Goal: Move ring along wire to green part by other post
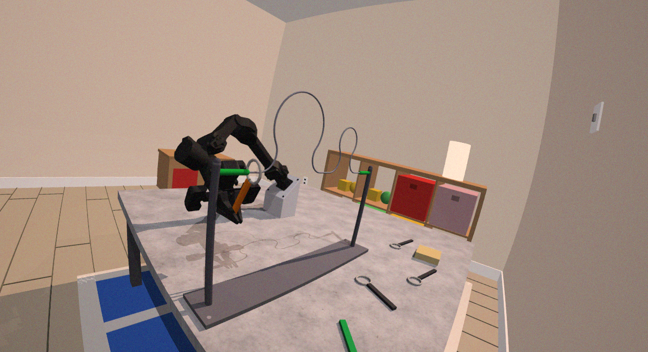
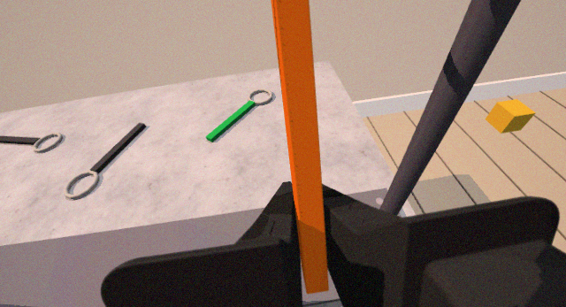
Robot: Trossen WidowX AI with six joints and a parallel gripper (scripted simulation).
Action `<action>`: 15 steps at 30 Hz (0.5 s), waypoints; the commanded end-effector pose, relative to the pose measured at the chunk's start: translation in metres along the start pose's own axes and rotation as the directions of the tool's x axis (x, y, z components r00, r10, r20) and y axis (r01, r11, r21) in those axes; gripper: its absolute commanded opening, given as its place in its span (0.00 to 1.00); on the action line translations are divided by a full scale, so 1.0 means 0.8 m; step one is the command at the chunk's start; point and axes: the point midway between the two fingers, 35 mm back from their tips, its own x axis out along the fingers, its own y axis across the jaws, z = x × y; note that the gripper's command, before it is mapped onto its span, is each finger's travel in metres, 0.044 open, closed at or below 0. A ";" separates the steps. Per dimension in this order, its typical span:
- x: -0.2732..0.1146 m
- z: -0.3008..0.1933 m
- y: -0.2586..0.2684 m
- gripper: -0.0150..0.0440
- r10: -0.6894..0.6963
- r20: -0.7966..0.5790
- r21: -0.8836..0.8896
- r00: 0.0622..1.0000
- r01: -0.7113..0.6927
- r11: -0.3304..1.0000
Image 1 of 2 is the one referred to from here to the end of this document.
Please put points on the green handle with grey loop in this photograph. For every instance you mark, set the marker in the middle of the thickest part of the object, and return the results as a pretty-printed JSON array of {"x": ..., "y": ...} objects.
[{"x": 347, "y": 336}]

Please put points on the orange handle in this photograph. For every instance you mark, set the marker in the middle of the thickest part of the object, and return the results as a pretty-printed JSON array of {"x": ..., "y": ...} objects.
[{"x": 248, "y": 182}]

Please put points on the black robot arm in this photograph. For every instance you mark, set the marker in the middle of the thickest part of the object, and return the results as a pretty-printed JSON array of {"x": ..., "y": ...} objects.
[{"x": 199, "y": 155}]

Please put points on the orange flat block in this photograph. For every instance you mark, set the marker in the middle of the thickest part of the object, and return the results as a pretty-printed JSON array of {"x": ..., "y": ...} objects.
[{"x": 428, "y": 254}]

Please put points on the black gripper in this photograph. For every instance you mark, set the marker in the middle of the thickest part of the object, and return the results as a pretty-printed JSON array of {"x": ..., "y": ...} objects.
[{"x": 227, "y": 195}]

